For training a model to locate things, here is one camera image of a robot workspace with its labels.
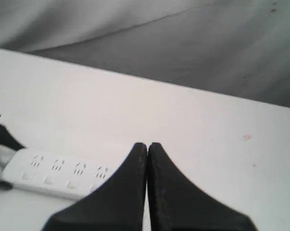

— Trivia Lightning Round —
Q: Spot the grey backdrop cloth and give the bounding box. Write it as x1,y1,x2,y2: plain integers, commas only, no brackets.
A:
0,0,290,107

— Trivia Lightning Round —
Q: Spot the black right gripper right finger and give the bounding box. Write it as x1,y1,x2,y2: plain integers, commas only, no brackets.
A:
147,143,257,231

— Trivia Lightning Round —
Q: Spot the white five-outlet power strip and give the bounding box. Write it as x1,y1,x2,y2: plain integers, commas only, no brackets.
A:
2,149,115,200

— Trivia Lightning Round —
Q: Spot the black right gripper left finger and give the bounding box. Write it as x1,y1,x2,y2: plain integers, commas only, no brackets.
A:
43,143,147,231

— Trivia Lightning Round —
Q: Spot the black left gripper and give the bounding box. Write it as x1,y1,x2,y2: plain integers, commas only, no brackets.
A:
0,115,25,190

